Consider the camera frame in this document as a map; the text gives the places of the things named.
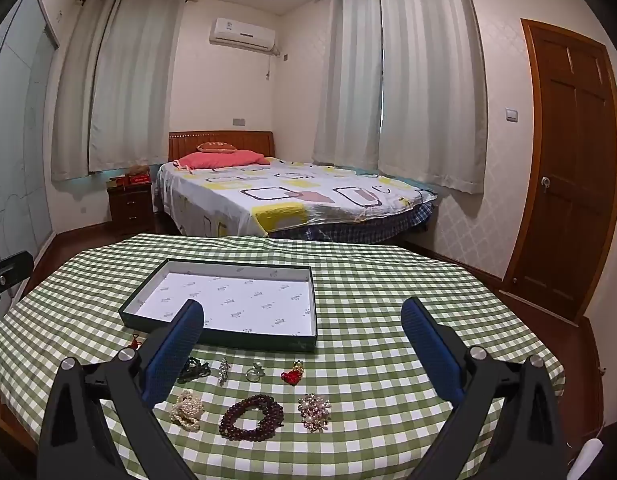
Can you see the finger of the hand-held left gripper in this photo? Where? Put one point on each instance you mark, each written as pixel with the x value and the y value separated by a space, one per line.
pixel 13 267

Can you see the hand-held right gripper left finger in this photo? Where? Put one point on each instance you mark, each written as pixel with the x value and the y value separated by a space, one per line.
pixel 171 355

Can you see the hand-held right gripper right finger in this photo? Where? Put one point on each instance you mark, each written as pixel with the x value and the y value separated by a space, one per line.
pixel 433 355

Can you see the red knot charm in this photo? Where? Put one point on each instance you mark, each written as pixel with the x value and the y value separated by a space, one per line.
pixel 135 344

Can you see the silver brooch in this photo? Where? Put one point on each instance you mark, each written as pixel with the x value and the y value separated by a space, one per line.
pixel 223 371

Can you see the shallow dark green box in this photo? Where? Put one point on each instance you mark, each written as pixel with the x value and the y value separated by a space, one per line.
pixel 248 295

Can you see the red pendant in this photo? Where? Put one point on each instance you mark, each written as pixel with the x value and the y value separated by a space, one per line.
pixel 290 376

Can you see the small tan bead ornament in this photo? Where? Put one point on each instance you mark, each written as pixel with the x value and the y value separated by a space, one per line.
pixel 313 410

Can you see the green checked tablecloth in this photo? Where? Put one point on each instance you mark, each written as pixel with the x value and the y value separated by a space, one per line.
pixel 388 270

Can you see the dark wooden nightstand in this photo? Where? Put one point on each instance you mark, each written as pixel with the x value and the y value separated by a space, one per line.
pixel 131 210

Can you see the yellowish flat box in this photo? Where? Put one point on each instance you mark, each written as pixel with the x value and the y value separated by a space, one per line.
pixel 116 183

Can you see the frosted glass sliding wardrobe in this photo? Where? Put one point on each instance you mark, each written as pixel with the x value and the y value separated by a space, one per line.
pixel 18 135

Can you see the blue plaid bed sheet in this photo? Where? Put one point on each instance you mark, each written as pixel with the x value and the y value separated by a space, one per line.
pixel 363 225

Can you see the red box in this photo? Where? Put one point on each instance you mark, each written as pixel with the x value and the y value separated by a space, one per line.
pixel 138 179

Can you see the brown soft item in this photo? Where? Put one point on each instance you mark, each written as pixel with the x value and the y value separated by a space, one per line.
pixel 138 170

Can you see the white curtain panel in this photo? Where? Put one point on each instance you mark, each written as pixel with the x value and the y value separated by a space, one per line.
pixel 348 85
pixel 433 85
pixel 138 85
pixel 73 110

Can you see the white plastic object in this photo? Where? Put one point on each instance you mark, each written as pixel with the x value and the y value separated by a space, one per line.
pixel 588 455

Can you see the printed white bed sheet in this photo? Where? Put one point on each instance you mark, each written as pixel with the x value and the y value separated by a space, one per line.
pixel 288 195

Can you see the pink pillow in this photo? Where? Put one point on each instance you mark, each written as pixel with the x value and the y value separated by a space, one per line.
pixel 223 159

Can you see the metal door lock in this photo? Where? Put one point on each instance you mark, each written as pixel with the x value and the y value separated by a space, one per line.
pixel 544 182

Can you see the wooden bed headboard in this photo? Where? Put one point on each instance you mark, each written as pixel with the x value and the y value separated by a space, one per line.
pixel 253 140

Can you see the white air conditioner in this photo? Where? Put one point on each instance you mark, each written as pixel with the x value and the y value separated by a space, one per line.
pixel 243 35

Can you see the grey light switch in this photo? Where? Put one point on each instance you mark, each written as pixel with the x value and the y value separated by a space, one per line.
pixel 511 114

